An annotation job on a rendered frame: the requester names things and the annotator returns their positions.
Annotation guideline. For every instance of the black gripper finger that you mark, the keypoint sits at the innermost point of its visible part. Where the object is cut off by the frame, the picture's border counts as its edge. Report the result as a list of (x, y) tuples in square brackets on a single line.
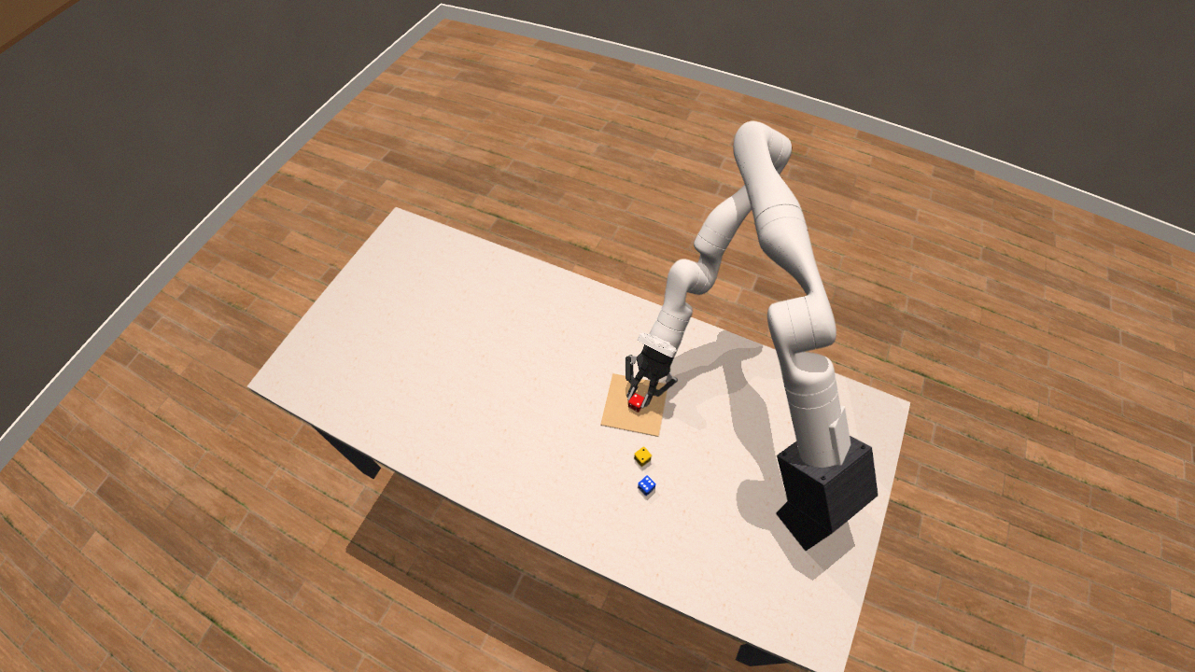
[(652, 391), (630, 361)]

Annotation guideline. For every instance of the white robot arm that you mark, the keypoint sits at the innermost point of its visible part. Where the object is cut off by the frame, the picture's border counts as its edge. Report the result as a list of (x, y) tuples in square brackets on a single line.
[(797, 325)]

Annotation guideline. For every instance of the tan flat mat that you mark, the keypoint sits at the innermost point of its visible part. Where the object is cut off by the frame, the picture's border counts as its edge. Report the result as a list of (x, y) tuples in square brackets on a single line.
[(617, 414)]

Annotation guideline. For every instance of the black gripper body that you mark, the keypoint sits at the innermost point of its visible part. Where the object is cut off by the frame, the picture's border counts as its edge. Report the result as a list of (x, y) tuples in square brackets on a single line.
[(663, 364)]

